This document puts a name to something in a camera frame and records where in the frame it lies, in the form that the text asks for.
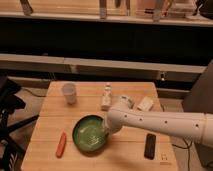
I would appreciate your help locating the green ceramic bowl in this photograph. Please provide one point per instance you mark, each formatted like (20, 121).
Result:
(88, 135)

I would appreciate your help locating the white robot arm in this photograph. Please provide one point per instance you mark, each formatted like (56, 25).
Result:
(197, 127)

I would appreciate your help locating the small white bottle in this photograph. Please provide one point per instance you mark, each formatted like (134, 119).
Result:
(107, 97)

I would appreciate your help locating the translucent plastic cup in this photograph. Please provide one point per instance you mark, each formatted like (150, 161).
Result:
(70, 93)

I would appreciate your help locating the white rectangular box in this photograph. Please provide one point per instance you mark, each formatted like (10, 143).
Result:
(145, 104)

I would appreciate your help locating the orange carrot toy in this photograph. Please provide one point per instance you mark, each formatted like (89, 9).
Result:
(61, 145)

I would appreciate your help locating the black remote control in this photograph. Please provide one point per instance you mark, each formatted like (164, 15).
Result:
(150, 143)

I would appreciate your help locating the long wooden shelf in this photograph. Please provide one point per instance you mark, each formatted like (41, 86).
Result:
(138, 70)

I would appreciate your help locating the black tripod stand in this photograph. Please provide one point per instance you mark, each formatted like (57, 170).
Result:
(9, 103)

